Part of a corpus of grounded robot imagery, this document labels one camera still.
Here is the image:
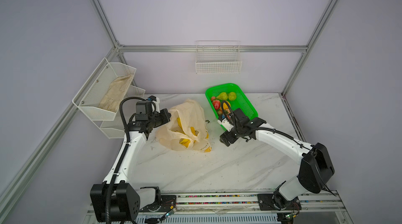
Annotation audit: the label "green plastic basket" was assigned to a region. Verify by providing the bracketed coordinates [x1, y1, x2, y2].
[205, 83, 259, 120]

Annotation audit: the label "yellow fake banana bunch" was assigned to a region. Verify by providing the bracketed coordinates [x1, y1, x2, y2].
[175, 116, 211, 153]

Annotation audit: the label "green fake pear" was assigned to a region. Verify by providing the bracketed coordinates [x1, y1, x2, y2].
[216, 92, 228, 101]

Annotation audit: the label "right black corrugated cable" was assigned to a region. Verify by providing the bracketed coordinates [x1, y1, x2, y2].
[220, 100, 337, 196]

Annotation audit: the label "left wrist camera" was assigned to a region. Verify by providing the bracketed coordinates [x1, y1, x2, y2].
[147, 95, 160, 112]

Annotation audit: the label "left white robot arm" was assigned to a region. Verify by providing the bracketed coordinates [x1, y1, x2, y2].
[90, 96, 171, 224]

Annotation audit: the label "lower white mesh shelf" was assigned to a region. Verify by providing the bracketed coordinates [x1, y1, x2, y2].
[99, 86, 145, 139]

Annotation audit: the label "upper white mesh shelf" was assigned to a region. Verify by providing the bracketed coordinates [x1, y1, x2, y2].
[72, 58, 136, 121]

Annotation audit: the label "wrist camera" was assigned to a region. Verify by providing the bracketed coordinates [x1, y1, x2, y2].
[218, 118, 233, 131]
[147, 95, 160, 112]

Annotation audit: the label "white wire wall basket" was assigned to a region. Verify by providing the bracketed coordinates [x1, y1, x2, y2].
[195, 41, 242, 74]

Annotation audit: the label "white mesh shelf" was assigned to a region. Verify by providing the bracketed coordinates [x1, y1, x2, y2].
[72, 58, 136, 121]
[99, 86, 145, 139]

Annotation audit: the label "green fake round fruit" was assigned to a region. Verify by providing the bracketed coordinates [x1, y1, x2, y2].
[228, 92, 237, 101]

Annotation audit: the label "orange fake mango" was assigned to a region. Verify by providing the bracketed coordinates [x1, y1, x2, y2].
[221, 101, 230, 114]

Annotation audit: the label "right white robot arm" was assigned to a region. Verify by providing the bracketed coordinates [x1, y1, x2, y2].
[218, 109, 335, 210]

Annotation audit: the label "beige plastic bag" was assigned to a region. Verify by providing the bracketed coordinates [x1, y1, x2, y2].
[156, 99, 212, 153]

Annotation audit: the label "red fake strawberry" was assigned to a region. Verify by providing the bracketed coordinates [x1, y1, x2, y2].
[212, 100, 221, 111]

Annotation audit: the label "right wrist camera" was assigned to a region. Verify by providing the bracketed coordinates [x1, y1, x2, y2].
[218, 118, 233, 131]

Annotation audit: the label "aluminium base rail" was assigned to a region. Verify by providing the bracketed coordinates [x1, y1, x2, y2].
[84, 190, 352, 224]

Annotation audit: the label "folded beige bags in shelf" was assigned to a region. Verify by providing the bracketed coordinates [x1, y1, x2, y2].
[98, 74, 134, 113]

